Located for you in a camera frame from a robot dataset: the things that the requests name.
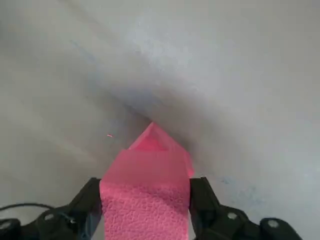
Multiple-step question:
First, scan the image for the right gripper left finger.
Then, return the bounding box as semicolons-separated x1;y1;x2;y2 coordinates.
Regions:
0;177;104;240

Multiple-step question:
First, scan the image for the red foam cube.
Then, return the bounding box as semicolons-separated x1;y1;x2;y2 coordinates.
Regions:
99;149;191;240
128;121;196;180

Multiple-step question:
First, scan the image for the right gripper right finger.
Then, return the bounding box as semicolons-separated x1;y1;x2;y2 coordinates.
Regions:
188;176;305;240

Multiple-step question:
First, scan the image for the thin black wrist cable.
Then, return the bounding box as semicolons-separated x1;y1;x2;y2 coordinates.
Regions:
0;203;53;211

